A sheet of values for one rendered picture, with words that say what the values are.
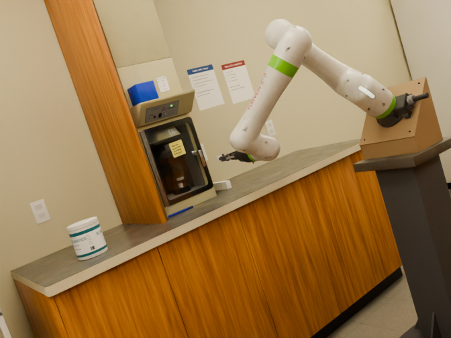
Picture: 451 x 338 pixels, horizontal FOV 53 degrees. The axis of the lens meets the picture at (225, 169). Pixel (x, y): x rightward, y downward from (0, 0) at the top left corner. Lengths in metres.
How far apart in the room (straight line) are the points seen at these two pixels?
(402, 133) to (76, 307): 1.49
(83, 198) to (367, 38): 2.90
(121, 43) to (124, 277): 1.12
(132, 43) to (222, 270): 1.19
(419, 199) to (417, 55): 2.78
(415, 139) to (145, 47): 1.35
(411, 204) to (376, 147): 0.29
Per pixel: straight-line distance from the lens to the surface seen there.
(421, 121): 2.07
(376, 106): 2.02
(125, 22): 2.40
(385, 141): 2.10
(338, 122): 3.84
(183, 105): 2.34
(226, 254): 2.15
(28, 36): 2.69
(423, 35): 4.67
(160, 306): 2.00
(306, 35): 1.78
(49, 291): 1.81
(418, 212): 2.12
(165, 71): 2.41
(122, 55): 2.33
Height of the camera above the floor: 1.31
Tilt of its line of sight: 6 degrees down
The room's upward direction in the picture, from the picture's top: 18 degrees counter-clockwise
